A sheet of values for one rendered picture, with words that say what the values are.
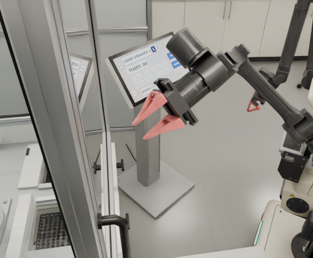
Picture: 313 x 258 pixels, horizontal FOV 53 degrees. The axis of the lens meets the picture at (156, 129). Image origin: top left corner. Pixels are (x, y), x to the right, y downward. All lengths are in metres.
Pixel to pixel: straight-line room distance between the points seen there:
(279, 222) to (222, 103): 1.74
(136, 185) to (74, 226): 2.09
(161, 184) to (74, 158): 2.20
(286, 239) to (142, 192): 1.08
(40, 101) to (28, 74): 0.03
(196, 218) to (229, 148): 0.85
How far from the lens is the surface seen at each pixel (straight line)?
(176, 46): 0.63
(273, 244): 2.10
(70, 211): 0.47
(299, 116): 1.22
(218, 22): 4.10
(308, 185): 1.62
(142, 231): 2.37
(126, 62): 1.84
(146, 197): 2.50
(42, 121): 0.36
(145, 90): 1.85
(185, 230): 2.38
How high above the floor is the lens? 1.99
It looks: 39 degrees down
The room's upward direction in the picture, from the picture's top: straight up
